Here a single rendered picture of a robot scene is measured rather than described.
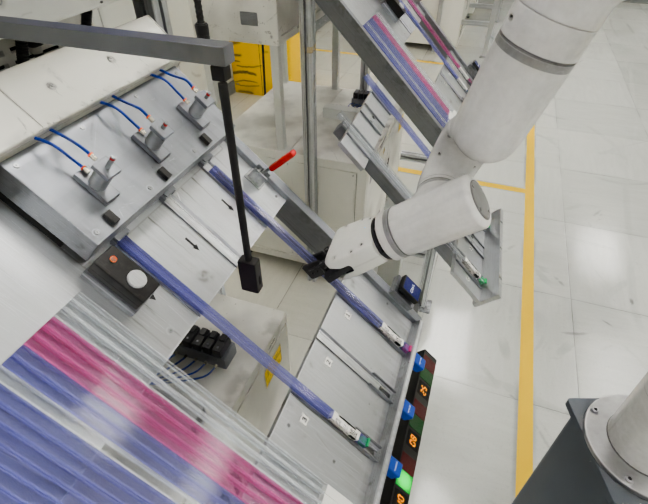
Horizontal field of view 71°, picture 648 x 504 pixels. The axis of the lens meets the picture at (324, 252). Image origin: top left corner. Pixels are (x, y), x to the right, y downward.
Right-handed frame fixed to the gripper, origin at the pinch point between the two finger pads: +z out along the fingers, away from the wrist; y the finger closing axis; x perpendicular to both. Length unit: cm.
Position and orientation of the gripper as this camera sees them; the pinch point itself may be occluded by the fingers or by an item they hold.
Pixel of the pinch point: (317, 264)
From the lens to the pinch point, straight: 82.8
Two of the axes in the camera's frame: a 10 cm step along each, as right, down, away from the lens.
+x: 6.1, 6.8, 4.0
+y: -2.8, 6.6, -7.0
